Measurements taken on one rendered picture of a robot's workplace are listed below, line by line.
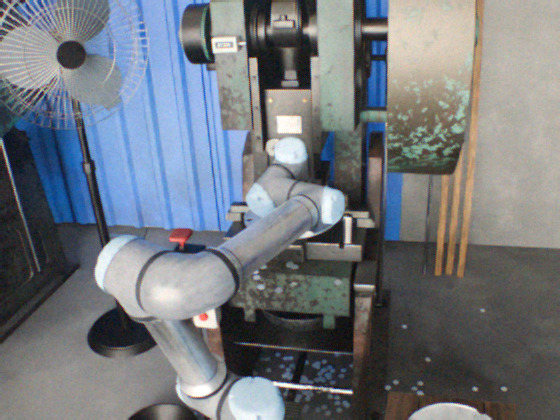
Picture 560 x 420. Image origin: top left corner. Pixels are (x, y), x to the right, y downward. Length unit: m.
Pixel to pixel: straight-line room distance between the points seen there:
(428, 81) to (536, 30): 1.67
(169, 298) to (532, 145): 2.37
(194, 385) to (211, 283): 0.38
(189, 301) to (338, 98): 0.80
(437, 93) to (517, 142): 1.76
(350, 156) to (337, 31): 0.55
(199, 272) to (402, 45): 0.63
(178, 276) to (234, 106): 0.78
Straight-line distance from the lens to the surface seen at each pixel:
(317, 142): 1.50
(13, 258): 2.82
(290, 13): 1.48
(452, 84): 1.16
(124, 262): 0.90
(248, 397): 1.15
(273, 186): 1.14
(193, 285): 0.84
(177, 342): 1.04
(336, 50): 1.42
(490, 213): 3.03
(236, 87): 1.50
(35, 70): 1.92
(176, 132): 3.04
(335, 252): 1.62
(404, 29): 1.13
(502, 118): 2.84
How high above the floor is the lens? 1.50
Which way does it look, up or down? 27 degrees down
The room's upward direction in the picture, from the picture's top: 3 degrees counter-clockwise
